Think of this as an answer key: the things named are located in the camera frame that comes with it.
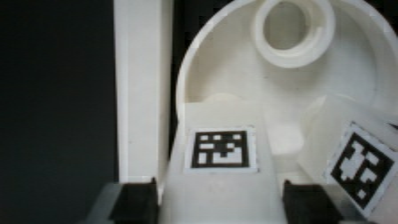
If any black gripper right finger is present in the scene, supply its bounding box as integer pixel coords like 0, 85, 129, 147
283, 180, 356, 224

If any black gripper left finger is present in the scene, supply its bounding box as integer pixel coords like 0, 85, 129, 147
86, 177, 161, 224

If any white stool leg block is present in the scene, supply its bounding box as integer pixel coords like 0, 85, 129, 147
299, 96, 398, 224
161, 101, 289, 224

